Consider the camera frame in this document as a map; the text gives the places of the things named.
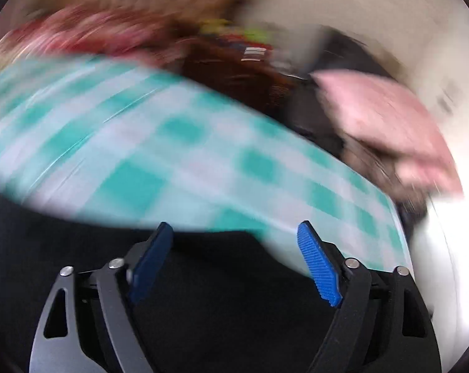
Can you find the black leather armchair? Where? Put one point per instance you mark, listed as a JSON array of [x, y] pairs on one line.
[[308, 116]]

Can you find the teal white checkered tablecloth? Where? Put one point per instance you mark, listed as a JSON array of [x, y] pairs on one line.
[[141, 155]]

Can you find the beige plaid blanket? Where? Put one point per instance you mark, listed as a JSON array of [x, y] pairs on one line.
[[370, 163]]

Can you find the black pants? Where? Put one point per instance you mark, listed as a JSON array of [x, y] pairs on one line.
[[218, 299]]

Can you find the large pink floral pillow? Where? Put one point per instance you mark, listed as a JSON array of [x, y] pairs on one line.
[[374, 116]]

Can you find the dark wooden nightstand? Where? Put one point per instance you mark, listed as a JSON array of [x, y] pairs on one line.
[[226, 77]]

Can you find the white wardrobe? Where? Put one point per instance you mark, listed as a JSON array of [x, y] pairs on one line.
[[452, 66]]

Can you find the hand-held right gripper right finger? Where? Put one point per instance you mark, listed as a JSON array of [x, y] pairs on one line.
[[320, 268]]

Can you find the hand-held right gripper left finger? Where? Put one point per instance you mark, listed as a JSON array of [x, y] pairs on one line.
[[151, 264]]

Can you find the small pink floral pillow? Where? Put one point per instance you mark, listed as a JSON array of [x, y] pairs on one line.
[[432, 178]]

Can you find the red floral quilt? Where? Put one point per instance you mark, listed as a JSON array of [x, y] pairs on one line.
[[94, 31]]

